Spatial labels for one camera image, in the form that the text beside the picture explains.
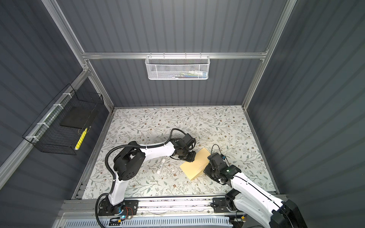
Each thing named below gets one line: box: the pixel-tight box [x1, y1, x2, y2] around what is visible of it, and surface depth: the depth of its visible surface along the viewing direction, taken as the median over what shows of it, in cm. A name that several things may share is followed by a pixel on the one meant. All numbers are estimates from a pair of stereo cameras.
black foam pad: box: [59, 106, 95, 129], surface depth 77 cm
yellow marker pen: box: [74, 127, 88, 151], surface depth 71 cm
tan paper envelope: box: [179, 147, 212, 181], surface depth 90 cm
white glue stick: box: [156, 158, 166, 175], surface depth 88 cm
